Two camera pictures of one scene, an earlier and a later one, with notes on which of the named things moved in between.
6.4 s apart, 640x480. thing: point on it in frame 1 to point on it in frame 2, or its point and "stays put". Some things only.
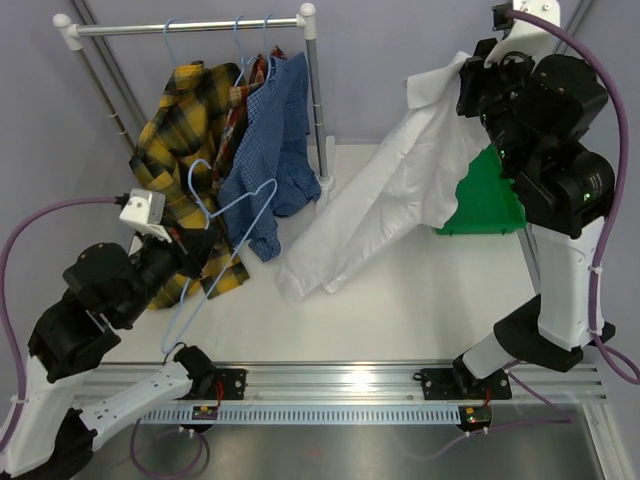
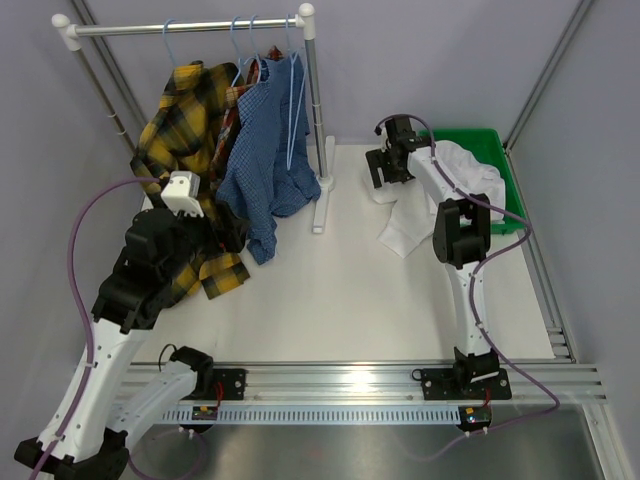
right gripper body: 484,88 to 392,173
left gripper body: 190,262 to 226,237
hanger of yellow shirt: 167,46 stays put
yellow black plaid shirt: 176,154 stays put
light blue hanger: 208,218 to 297,84
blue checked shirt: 274,171 stays put
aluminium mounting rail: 352,384 stays put
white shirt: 413,177 to 412,222
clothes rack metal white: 69,34 stays put
